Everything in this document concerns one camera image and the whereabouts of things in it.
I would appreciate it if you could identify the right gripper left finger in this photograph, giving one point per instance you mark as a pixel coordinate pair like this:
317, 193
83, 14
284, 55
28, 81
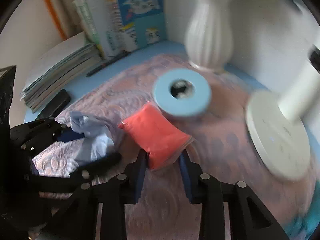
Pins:
98, 212

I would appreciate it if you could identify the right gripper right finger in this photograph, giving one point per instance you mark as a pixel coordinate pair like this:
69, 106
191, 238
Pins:
249, 218

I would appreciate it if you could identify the light blue cloth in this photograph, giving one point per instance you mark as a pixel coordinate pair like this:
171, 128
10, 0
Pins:
98, 140

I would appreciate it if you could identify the red soft pouch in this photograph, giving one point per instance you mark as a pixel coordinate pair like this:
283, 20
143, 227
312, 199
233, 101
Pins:
157, 134

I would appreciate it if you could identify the white desk lamp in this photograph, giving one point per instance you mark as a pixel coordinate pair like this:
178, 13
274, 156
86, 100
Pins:
275, 127

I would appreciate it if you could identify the black remote control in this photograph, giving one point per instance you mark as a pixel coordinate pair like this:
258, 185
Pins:
56, 105

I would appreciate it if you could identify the light blue tape roll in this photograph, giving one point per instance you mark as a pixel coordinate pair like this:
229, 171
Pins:
182, 93

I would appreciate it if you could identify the stack of notebooks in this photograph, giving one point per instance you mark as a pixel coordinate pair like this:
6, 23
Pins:
57, 67

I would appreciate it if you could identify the black pen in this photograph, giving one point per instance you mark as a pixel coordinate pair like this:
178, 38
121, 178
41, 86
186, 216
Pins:
106, 63

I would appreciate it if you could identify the white ribbed vase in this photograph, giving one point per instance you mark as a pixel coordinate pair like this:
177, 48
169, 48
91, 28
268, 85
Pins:
209, 38

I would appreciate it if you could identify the blue children's book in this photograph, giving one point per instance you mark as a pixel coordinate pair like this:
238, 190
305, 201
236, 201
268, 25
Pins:
140, 23

